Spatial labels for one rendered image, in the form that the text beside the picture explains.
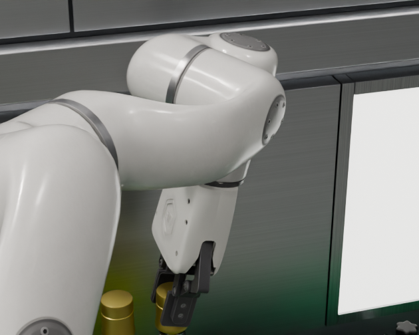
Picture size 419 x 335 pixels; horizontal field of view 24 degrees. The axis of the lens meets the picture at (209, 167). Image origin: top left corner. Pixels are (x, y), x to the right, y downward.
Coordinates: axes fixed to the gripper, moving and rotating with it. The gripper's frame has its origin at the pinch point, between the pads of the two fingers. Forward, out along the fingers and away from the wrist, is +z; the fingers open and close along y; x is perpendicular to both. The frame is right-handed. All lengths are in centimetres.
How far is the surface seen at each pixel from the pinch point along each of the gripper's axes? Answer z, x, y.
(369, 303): 6.8, 32.4, -12.5
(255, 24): -26.9, 6.6, -13.7
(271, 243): -0.9, 15.8, -12.2
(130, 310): 1.2, -4.7, 1.0
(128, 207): -4.0, -3.1, -12.2
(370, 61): -25.2, 21.3, -12.9
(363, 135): -16.2, 23.4, -12.4
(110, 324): 2.9, -6.5, 1.1
